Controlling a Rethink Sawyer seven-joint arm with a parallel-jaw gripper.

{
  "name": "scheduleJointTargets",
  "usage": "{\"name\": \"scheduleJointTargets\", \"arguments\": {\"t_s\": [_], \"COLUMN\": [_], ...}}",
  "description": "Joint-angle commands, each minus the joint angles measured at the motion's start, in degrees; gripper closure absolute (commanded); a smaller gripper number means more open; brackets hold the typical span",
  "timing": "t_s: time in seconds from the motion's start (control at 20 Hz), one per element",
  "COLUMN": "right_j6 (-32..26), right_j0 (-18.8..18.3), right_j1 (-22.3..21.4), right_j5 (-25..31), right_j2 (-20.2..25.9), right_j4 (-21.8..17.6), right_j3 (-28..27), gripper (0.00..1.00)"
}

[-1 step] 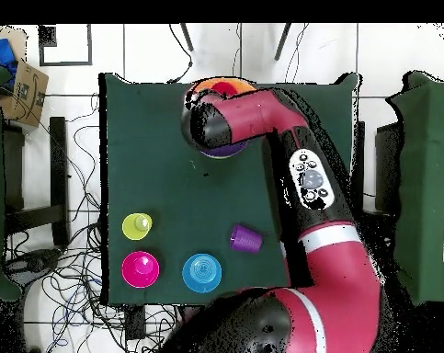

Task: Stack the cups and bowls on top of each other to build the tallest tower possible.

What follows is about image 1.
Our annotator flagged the cardboard box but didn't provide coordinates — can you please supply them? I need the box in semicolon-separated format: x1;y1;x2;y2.
0;59;51;129

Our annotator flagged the blue bag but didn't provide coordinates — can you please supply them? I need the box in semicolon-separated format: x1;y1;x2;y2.
0;38;19;87

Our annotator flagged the purple cup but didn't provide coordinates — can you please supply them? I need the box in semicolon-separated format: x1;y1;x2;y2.
228;223;264;255

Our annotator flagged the black floor device with knob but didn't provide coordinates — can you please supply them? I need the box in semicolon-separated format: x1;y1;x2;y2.
6;248;63;280

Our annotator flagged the dark green tablecloth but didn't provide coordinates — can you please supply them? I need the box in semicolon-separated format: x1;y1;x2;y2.
97;72;363;307

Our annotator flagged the pale yellow translucent cup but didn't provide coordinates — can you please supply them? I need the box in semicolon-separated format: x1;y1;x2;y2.
121;211;154;242

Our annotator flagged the purple bowl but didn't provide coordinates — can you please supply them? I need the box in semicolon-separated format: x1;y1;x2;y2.
199;140;249;159

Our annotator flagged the black square floor frame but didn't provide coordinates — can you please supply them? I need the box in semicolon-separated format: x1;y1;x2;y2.
37;23;94;68

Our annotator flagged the black metal stand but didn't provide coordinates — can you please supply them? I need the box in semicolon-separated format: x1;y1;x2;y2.
2;116;70;248

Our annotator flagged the flat cardboard sheet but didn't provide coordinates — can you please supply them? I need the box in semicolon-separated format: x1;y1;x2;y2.
0;24;28;62

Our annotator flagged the small blue bowl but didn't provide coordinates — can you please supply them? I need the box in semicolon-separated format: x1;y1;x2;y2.
181;252;223;294

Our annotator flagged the red cup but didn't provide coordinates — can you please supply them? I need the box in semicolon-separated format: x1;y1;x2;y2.
211;80;242;97

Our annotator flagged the tangle of floor cables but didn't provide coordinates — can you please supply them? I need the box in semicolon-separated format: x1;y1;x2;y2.
2;93;186;353

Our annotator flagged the large orange bowl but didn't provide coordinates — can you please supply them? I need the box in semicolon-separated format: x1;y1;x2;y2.
186;75;258;98

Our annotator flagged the small red bowl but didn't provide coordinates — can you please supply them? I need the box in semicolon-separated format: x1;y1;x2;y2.
120;250;161;290

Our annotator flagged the black power strip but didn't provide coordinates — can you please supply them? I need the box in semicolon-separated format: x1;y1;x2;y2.
124;304;146;341

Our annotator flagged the black cable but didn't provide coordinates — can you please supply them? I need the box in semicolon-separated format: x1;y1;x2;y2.
167;23;194;85

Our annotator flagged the black tripod leg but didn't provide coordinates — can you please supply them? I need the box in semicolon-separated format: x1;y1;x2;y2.
179;23;195;52
273;23;292;62

